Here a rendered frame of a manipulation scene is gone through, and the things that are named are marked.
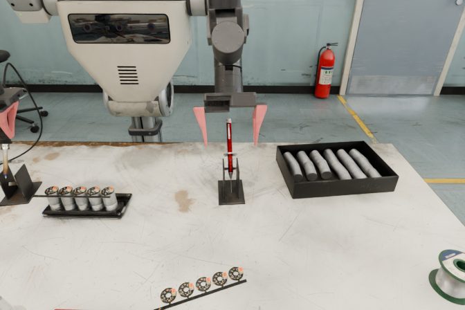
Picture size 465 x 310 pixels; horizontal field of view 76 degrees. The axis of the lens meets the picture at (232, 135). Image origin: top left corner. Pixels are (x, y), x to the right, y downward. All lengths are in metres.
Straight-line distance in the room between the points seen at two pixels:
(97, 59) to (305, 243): 0.80
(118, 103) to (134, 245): 0.58
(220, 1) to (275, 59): 2.63
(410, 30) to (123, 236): 3.26
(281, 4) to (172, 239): 2.76
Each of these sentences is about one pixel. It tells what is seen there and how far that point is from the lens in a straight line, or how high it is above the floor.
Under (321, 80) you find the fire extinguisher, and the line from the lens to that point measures 3.20.
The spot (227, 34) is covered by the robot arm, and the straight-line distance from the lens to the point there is 0.54.
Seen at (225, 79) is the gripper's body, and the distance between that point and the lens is 0.58.
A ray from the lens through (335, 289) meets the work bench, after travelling 0.56.
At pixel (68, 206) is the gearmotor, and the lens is 0.69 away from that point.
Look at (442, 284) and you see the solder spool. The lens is 0.62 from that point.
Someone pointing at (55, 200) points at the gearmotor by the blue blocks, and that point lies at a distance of 0.70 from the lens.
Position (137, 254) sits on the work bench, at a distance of 0.59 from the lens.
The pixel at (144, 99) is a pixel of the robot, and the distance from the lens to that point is 1.03.
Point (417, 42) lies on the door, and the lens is 3.59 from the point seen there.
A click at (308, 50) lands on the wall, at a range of 3.26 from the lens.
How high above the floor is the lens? 1.19
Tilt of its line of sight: 29 degrees down
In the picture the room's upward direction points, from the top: straight up
